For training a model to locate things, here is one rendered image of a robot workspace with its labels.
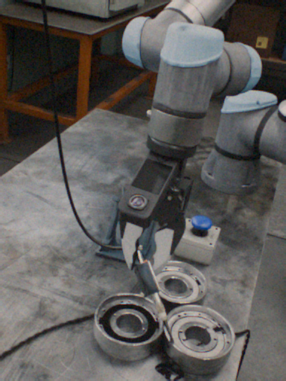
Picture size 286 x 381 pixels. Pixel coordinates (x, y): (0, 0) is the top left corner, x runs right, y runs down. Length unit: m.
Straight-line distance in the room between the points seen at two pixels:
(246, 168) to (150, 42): 0.50
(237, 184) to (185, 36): 0.62
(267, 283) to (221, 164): 1.17
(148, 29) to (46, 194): 0.46
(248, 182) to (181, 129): 0.59
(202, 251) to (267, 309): 1.24
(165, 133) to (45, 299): 0.35
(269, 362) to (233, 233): 0.96
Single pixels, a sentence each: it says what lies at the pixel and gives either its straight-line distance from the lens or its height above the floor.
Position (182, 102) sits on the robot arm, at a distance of 0.64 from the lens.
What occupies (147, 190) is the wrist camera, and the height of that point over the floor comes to 1.05.
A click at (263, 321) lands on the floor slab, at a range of 2.09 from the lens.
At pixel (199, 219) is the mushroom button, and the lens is 0.93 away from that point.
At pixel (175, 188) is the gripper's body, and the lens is 0.69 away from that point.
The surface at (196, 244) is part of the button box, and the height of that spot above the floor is 0.84.
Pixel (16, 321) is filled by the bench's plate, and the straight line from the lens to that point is 0.80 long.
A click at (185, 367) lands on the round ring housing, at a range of 0.74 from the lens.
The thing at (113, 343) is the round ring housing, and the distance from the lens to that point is 0.72.
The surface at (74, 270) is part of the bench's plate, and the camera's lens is 0.88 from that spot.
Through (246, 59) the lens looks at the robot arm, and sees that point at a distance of 0.73.
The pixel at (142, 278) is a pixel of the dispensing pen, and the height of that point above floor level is 0.90.
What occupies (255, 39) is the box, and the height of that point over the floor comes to 0.58.
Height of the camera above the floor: 1.37
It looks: 30 degrees down
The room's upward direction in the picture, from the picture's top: 8 degrees clockwise
